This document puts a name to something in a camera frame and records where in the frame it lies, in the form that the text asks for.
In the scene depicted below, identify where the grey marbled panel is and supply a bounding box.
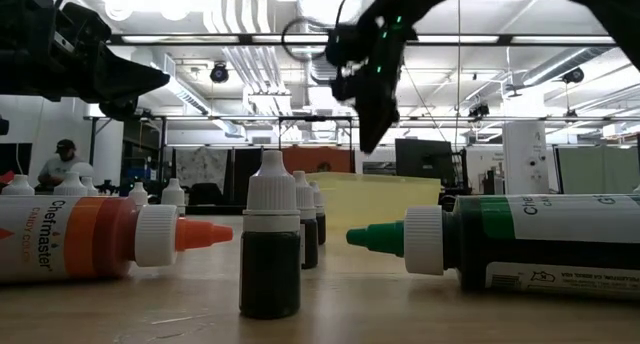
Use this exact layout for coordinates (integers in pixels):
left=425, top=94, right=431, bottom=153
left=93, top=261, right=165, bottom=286
left=174, top=147, right=230, bottom=190

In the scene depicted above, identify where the large orange food colouring bottle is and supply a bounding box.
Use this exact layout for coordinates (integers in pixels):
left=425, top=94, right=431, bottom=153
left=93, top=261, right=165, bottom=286
left=0, top=194, right=234, bottom=285

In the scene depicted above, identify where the person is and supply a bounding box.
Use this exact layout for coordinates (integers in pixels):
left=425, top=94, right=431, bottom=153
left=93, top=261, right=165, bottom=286
left=37, top=138, right=84, bottom=189

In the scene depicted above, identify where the black office chair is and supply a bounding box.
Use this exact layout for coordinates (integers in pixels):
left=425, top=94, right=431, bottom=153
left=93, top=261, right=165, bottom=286
left=189, top=182, right=224, bottom=208

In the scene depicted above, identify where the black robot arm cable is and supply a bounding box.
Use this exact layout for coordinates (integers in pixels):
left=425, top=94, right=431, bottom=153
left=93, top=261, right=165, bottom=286
left=281, top=0, right=371, bottom=64

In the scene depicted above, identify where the small orange dropper bottle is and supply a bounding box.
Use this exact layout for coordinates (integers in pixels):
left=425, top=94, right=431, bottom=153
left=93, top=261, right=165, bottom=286
left=128, top=181, right=150, bottom=209

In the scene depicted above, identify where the white pillar with sockets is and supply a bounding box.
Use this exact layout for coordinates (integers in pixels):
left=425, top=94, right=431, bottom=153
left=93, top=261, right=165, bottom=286
left=502, top=119, right=550, bottom=196

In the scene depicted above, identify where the yellow translucent plastic bin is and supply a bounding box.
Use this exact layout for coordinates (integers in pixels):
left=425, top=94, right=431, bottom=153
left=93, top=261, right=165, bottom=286
left=304, top=171, right=442, bottom=230

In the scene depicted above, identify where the pale green partition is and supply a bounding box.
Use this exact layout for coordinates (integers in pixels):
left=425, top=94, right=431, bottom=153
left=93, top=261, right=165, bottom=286
left=555, top=144, right=640, bottom=195

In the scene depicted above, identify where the black aluminium rig frame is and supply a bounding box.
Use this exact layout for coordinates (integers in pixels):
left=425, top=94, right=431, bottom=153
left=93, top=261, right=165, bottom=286
left=107, top=32, right=617, bottom=47

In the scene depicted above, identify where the black distant rig frame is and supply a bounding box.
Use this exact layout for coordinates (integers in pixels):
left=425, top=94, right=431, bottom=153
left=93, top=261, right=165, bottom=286
left=83, top=113, right=640, bottom=218

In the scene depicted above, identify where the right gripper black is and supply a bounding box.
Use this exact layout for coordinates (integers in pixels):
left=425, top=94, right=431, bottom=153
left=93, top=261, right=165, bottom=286
left=324, top=6, right=419, bottom=155

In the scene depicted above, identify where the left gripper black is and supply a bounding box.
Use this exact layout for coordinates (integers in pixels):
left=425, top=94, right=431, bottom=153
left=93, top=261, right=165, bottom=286
left=19, top=3, right=171, bottom=104

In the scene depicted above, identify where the large green food colouring bottle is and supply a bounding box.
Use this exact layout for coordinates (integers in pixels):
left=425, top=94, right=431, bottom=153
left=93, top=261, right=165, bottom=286
left=345, top=193, right=640, bottom=303

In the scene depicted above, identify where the black computer monitor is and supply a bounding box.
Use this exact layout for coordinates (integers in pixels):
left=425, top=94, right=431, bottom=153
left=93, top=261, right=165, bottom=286
left=394, top=137, right=455, bottom=181

